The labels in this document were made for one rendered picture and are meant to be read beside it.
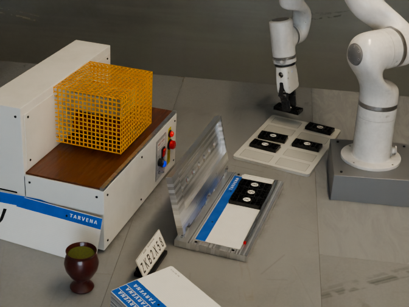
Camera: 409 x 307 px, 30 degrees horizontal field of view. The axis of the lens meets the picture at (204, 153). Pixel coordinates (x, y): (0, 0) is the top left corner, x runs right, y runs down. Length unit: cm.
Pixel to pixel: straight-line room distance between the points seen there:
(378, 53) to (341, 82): 222
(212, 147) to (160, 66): 221
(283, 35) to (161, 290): 125
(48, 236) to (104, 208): 18
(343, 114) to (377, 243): 91
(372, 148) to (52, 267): 104
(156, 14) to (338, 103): 161
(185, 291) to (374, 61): 91
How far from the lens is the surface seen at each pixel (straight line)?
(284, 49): 274
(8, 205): 214
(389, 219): 235
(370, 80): 231
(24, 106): 201
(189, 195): 215
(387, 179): 238
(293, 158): 260
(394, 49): 231
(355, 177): 237
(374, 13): 238
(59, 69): 225
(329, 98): 316
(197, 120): 285
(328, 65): 444
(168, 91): 310
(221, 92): 312
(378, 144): 242
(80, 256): 189
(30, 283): 199
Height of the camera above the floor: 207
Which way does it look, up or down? 27 degrees down
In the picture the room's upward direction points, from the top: 3 degrees clockwise
